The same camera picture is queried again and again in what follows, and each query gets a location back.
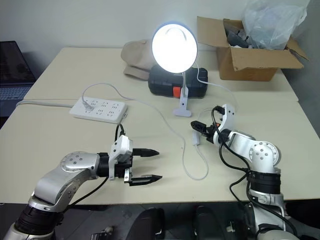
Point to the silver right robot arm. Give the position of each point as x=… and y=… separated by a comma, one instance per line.
x=262, y=155

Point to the black case with orange latch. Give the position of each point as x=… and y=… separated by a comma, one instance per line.
x=162, y=82

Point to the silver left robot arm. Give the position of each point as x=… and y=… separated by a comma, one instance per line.
x=72, y=172

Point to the white power strip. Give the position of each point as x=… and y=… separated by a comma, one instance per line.
x=100, y=110

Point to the brown cardboard box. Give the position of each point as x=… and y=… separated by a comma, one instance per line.
x=250, y=65

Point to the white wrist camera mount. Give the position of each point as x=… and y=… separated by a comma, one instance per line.
x=122, y=146
x=228, y=117

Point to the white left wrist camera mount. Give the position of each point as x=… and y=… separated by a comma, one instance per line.
x=122, y=146

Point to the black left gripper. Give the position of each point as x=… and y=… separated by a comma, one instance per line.
x=123, y=166

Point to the dark rounded shape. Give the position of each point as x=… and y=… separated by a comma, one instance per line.
x=148, y=225
x=208, y=222

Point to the clear plastic bag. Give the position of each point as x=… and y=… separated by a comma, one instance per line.
x=272, y=22

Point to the white clip desk lamp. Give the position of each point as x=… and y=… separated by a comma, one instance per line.
x=175, y=47

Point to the dark items in box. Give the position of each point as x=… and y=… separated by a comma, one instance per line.
x=235, y=36

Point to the beige cap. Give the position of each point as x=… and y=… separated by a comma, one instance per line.
x=136, y=57

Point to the dark laptop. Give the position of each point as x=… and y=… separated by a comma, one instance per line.
x=12, y=70

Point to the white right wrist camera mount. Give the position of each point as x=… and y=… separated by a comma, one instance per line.
x=228, y=117

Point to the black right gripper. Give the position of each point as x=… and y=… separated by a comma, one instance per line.
x=213, y=133

